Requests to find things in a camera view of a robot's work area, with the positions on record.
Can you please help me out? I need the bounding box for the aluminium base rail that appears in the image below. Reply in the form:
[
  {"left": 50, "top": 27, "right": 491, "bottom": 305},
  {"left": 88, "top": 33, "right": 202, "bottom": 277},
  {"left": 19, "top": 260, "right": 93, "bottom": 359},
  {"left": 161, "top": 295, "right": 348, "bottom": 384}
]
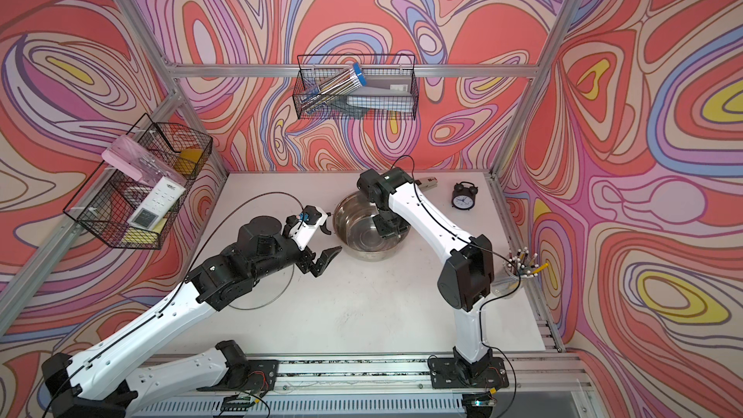
[{"left": 139, "top": 350, "right": 608, "bottom": 417}]

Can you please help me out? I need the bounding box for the glass pot lid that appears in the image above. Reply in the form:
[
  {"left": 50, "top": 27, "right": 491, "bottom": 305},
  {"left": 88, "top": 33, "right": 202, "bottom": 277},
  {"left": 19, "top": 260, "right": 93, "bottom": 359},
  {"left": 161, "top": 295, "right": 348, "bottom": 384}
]
[{"left": 228, "top": 266, "right": 296, "bottom": 312}]

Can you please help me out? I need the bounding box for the clear tube of pencils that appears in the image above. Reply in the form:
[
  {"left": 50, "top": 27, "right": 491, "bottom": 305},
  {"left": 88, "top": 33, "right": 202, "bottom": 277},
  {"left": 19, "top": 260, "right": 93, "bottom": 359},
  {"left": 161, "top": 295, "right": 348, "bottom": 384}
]
[{"left": 298, "top": 63, "right": 366, "bottom": 114}]

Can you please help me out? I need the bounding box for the clear cup of pencils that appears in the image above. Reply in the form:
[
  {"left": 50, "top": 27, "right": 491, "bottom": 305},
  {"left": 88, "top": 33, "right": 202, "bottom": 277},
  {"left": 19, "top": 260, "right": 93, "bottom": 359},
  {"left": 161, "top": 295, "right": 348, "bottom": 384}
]
[{"left": 491, "top": 248, "right": 550, "bottom": 298}]

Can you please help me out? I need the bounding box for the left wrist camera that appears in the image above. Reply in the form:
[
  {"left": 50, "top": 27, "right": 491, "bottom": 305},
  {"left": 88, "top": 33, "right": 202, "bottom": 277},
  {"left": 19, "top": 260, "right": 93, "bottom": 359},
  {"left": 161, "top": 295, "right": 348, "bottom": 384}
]
[{"left": 282, "top": 205, "right": 330, "bottom": 250}]

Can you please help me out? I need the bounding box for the green circuit board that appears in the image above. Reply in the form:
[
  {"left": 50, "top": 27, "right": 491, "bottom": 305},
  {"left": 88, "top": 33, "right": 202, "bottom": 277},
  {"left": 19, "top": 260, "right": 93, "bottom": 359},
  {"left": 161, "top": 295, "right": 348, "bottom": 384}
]
[{"left": 219, "top": 394, "right": 263, "bottom": 415}]

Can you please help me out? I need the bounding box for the stainless steel pot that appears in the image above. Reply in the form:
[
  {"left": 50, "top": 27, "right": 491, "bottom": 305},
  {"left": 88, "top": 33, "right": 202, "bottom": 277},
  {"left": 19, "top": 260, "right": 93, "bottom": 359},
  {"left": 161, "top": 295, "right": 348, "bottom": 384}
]
[{"left": 332, "top": 192, "right": 409, "bottom": 262}]

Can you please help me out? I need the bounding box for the back black wire basket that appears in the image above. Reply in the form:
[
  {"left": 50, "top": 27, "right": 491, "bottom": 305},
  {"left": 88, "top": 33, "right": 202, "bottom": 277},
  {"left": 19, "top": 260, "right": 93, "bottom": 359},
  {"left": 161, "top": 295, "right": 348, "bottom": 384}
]
[{"left": 292, "top": 52, "right": 419, "bottom": 120}]

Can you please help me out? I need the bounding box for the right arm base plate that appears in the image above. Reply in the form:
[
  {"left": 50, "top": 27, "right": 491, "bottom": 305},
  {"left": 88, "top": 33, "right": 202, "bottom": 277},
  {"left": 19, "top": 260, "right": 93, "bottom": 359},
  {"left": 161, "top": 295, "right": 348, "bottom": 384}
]
[{"left": 427, "top": 355, "right": 510, "bottom": 390}]

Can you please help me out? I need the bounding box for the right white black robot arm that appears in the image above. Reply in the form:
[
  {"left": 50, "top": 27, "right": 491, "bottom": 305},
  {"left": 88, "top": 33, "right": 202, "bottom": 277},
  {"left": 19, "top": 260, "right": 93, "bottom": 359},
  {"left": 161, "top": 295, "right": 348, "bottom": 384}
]
[{"left": 357, "top": 168, "right": 495, "bottom": 384}]

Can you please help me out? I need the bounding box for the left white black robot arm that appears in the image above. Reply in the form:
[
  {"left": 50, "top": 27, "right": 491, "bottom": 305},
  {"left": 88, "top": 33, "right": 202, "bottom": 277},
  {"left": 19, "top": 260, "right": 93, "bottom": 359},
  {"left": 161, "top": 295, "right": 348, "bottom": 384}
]
[{"left": 42, "top": 205, "right": 342, "bottom": 417}]

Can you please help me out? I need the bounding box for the black alarm clock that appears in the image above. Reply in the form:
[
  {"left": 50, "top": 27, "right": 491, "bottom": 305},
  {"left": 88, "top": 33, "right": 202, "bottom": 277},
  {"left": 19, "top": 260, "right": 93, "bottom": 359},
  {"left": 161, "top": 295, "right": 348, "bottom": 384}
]
[{"left": 451, "top": 181, "right": 479, "bottom": 211}]

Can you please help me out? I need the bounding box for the yellow sponge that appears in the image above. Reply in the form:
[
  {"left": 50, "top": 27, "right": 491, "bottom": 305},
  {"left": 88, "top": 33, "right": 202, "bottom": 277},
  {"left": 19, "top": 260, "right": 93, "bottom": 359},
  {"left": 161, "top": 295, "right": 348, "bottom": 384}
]
[{"left": 173, "top": 148, "right": 203, "bottom": 179}]

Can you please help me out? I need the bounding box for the left black wire basket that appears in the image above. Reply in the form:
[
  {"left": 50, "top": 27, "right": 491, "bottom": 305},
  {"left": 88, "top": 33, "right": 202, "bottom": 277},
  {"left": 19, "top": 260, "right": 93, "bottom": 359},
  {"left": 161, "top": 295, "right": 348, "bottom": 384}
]
[{"left": 63, "top": 114, "right": 213, "bottom": 250}]

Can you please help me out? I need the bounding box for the white remote device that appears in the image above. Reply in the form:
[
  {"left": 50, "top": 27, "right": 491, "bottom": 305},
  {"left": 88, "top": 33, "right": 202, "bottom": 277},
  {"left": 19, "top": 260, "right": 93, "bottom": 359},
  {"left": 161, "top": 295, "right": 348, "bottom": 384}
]
[{"left": 128, "top": 176, "right": 186, "bottom": 231}]

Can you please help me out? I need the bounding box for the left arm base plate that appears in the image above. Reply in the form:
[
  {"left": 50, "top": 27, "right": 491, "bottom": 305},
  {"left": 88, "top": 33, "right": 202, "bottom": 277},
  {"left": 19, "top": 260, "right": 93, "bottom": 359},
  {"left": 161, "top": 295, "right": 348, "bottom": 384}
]
[{"left": 197, "top": 359, "right": 280, "bottom": 393}]

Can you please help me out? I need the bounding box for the grey white box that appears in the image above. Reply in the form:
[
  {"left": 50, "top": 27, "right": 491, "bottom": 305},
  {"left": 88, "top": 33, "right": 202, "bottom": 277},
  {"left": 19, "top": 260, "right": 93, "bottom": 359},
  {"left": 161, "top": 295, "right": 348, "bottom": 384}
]
[{"left": 346, "top": 75, "right": 414, "bottom": 112}]

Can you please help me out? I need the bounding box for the pink plastic case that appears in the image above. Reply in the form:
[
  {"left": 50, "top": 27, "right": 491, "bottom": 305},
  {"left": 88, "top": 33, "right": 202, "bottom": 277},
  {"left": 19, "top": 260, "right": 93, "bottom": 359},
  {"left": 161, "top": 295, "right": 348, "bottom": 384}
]
[{"left": 102, "top": 135, "right": 169, "bottom": 187}]

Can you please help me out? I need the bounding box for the beige black stapler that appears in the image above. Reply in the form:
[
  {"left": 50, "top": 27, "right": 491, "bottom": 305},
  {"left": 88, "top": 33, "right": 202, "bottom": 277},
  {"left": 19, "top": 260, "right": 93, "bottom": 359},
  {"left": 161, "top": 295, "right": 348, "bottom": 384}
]
[{"left": 415, "top": 177, "right": 438, "bottom": 192}]

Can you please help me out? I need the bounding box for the black wire basket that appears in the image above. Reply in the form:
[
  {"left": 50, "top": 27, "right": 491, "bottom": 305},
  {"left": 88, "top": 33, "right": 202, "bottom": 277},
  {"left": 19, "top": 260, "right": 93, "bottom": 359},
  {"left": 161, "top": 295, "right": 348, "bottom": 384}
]
[
  {"left": 292, "top": 52, "right": 419, "bottom": 120},
  {"left": 63, "top": 114, "right": 213, "bottom": 250}
]

